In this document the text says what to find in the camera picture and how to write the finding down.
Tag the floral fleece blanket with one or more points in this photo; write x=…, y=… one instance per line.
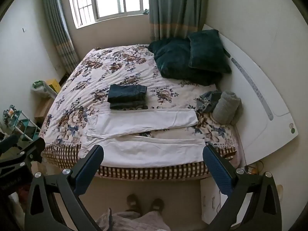
x=96, y=77

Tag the window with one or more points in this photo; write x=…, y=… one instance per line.
x=108, y=0

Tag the folded dark blue jeans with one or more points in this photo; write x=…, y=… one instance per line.
x=126, y=92

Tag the white pants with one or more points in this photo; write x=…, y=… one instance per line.
x=144, y=125

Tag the teal and white rack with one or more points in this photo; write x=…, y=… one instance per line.
x=22, y=125

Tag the dark green garment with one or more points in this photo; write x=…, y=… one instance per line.
x=208, y=50

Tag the person's shoe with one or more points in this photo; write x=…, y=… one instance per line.
x=157, y=204
x=132, y=202

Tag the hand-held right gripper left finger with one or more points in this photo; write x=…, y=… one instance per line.
x=88, y=169

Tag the person's left shoe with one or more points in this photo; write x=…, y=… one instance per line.
x=132, y=202

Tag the large dark teal pillow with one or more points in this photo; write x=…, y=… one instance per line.
x=173, y=60

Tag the white and green appliance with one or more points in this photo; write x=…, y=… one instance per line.
x=42, y=89

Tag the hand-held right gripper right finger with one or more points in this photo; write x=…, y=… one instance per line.
x=216, y=170

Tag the teal curtain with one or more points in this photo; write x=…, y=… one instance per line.
x=59, y=28
x=175, y=7

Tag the white box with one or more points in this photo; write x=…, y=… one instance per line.
x=211, y=202

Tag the yellow box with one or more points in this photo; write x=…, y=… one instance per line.
x=53, y=85

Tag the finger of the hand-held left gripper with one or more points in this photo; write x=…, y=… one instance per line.
x=33, y=150

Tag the cardboard box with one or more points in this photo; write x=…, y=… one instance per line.
x=43, y=110

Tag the person's right shoe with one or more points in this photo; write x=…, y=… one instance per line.
x=157, y=204

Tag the rolled grey towel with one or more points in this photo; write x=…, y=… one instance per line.
x=226, y=108

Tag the blue patterned cloth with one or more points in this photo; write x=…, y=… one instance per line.
x=207, y=101

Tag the folded grey jeans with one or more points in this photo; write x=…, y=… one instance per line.
x=127, y=105

